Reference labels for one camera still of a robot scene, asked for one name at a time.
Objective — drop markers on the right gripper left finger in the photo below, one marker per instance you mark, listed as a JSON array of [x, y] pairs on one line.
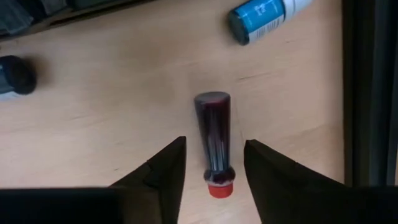
[[93, 207]]

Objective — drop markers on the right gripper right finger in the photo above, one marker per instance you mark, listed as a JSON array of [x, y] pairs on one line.
[[311, 202]]

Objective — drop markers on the red capped dark bottle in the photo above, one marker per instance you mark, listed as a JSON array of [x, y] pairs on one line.
[[214, 133]]

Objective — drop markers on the black capped small bottle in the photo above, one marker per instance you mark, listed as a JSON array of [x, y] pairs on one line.
[[17, 76]]

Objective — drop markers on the blue label dropper bottle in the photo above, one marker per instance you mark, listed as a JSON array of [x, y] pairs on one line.
[[261, 18]]

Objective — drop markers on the black aluminium table frame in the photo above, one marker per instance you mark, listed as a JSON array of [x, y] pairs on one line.
[[360, 93]]

